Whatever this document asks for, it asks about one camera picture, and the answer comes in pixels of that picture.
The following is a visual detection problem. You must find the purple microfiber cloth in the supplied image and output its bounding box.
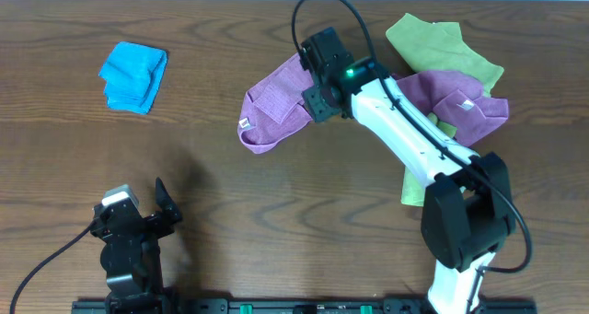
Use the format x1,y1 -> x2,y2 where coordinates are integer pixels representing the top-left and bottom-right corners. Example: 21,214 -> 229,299
237,53 -> 313,154

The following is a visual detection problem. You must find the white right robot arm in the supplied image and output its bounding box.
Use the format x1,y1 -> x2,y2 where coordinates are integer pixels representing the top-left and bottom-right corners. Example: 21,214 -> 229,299
301,57 -> 516,313

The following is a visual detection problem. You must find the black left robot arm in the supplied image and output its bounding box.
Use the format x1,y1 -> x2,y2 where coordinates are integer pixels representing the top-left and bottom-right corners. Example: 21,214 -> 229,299
90,178 -> 182,313

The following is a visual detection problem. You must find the upper green cloth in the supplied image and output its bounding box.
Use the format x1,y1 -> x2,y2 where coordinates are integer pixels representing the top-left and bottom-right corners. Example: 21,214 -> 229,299
386,13 -> 504,97

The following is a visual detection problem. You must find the green cloth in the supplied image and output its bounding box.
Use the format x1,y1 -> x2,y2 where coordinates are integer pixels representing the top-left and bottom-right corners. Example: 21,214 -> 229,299
386,13 -> 504,97
400,112 -> 468,207

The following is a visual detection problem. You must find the crumpled purple cloth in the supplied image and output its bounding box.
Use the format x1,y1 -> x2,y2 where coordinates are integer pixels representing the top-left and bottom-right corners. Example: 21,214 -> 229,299
395,70 -> 509,146

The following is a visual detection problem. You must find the lower green cloth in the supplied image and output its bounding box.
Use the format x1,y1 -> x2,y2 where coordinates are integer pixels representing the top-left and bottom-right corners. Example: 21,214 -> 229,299
400,112 -> 468,207

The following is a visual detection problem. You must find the folded blue cloth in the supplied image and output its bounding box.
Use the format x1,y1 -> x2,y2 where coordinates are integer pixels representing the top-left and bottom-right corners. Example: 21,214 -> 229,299
98,41 -> 167,115

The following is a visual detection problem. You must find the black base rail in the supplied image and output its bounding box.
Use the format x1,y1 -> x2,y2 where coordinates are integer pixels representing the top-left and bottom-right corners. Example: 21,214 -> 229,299
71,298 -> 538,314

